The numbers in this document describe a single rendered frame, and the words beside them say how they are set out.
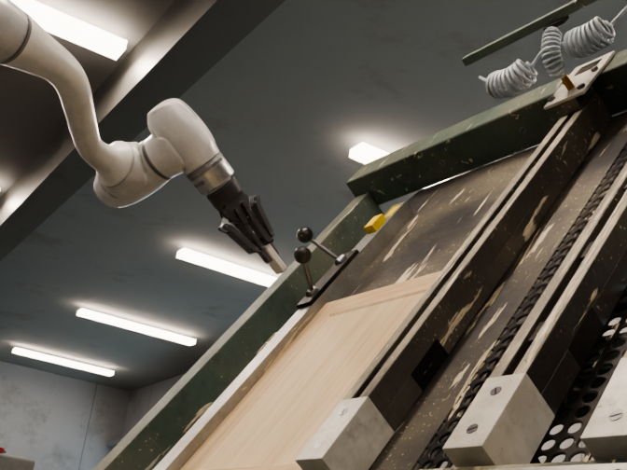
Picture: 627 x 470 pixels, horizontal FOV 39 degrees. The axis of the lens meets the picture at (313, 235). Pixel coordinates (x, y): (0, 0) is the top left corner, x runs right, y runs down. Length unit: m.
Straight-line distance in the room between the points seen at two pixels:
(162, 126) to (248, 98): 2.81
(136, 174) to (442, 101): 2.79
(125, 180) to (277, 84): 2.66
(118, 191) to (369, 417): 0.88
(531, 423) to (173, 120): 1.07
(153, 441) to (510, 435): 1.05
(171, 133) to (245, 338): 0.53
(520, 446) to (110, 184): 1.14
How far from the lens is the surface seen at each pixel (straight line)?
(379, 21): 4.01
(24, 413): 11.99
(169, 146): 1.90
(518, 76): 2.03
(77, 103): 1.75
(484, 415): 1.08
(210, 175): 1.90
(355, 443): 1.28
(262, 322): 2.15
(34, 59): 1.64
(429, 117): 4.67
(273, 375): 1.79
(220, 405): 1.78
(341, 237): 2.36
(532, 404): 1.11
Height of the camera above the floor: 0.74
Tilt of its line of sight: 22 degrees up
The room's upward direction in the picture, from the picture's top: 7 degrees clockwise
